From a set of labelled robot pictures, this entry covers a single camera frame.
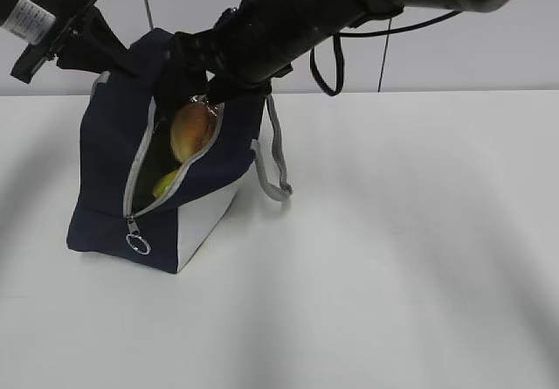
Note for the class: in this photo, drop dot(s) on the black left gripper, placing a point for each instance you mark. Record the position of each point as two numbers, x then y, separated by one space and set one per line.
72 32

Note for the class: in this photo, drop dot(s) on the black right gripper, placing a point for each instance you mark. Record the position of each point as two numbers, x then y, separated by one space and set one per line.
230 60

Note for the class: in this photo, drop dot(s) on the brown bread roll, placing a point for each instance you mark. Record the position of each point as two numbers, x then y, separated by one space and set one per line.
191 130

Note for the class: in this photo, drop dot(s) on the navy and white lunch bag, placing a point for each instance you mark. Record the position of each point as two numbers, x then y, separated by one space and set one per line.
124 149

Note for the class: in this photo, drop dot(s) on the yellow banana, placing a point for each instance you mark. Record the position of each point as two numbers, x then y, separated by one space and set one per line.
161 186

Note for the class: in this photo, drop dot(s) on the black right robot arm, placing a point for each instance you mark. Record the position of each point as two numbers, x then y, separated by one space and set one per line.
296 27

